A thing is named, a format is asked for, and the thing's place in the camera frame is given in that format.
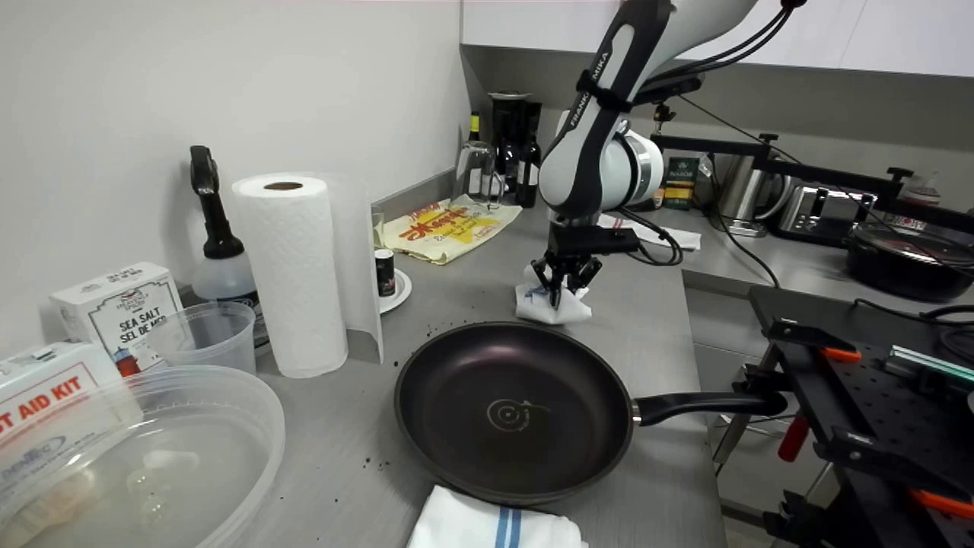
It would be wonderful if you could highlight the black horizontal mounting bar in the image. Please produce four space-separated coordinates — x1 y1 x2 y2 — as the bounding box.
650 131 974 231

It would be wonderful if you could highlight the dark-label spice jar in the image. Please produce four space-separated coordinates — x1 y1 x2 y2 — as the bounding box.
372 246 398 301

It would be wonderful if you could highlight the small glass bottle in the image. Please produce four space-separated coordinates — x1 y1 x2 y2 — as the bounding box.
456 112 494 197

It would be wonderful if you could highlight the steel canister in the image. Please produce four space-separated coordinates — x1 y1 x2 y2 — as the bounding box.
720 161 787 231

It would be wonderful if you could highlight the black perforated robot table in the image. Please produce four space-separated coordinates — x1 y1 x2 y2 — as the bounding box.
750 286 974 548

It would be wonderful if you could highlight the small white blue-striped cloth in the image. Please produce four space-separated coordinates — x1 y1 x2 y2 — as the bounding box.
404 484 590 548

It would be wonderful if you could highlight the white folded napkin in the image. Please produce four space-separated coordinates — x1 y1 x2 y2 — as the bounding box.
606 213 705 254

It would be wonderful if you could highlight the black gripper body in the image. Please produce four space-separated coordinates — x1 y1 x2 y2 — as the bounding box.
534 223 638 282

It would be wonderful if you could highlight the black coffee machine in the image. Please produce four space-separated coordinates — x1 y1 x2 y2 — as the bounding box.
484 89 545 210

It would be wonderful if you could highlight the large white blue-striped cloth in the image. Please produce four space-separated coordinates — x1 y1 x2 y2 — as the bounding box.
513 280 594 329

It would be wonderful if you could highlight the green tea box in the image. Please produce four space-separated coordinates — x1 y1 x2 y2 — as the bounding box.
664 149 711 210

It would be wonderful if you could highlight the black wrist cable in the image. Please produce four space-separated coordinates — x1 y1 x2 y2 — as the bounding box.
606 210 687 270

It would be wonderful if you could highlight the steel toaster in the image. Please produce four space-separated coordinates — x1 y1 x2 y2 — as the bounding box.
774 178 879 246

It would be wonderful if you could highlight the white paper towel roll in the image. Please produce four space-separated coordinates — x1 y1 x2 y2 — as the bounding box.
230 169 389 380

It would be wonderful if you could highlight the orange-handled black clamp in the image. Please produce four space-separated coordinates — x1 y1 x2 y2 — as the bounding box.
758 315 868 374
729 361 815 465
907 484 974 527

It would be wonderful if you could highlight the clear plastic bowl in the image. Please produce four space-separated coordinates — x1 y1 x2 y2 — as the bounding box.
0 361 290 548

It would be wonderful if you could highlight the black-headed spray bottle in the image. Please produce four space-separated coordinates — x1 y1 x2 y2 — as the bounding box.
185 144 259 305

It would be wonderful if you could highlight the yellow printed bag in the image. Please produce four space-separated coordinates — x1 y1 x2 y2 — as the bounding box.
376 191 528 268

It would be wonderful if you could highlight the clear plastic cup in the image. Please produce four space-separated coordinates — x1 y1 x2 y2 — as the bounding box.
170 298 259 376

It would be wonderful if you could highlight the black frying pan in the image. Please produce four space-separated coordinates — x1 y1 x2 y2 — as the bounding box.
392 319 790 508

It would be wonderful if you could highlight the white first aid kit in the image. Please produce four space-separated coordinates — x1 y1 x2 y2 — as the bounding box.
0 340 146 481

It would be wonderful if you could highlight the white round plate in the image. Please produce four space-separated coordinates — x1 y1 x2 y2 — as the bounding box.
376 263 417 319

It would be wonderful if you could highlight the white sea salt box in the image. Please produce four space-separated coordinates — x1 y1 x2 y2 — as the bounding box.
47 259 199 374

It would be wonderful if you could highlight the black round cooker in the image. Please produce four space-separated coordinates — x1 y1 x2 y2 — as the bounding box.
845 216 974 305

